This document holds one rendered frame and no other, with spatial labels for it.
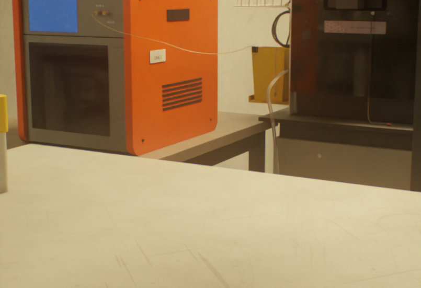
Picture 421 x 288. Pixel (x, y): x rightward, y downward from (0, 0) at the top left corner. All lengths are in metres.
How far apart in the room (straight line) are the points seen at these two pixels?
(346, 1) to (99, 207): 1.47
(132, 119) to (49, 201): 1.06
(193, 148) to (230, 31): 1.72
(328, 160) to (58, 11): 0.85
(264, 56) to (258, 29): 1.25
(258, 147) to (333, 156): 0.31
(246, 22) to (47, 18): 1.76
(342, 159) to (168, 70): 0.57
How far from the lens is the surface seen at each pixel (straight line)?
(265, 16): 3.52
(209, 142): 2.01
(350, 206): 0.73
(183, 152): 1.90
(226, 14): 3.61
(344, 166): 2.15
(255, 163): 2.39
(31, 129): 2.02
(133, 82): 1.79
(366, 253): 0.61
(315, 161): 2.18
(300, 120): 2.17
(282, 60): 2.27
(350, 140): 2.15
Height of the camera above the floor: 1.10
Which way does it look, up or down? 10 degrees down
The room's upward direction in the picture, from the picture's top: straight up
